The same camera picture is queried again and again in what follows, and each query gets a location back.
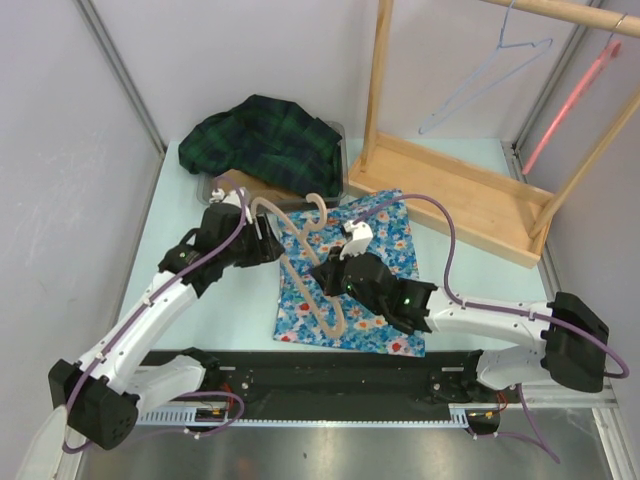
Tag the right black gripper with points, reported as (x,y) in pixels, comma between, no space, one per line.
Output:
(327,276)

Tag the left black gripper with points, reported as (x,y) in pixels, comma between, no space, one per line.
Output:
(265,249)

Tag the blue floral skirt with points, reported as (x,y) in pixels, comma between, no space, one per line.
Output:
(366,331)

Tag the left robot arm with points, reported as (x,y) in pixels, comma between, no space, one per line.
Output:
(101,391)

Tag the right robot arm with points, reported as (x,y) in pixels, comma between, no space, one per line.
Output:
(561,340)

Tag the pink plastic hanger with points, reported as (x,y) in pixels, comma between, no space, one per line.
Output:
(609,52)

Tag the tan folded garment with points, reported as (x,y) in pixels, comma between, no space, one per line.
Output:
(240,182)

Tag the clear plastic tray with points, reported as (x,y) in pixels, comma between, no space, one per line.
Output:
(285,201)

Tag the green plaid garment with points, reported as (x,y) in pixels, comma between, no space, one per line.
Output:
(273,140)

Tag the wooden clothes rack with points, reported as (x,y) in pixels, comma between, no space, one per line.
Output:
(493,212)

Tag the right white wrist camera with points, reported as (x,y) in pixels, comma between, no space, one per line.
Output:
(358,237)

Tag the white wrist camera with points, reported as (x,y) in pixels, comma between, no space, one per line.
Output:
(236,196)
(358,237)

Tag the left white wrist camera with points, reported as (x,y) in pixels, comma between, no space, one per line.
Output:
(236,196)

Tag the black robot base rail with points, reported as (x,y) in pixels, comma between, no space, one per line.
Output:
(353,389)

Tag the blue wire hanger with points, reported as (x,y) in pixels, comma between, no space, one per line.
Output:
(506,60)

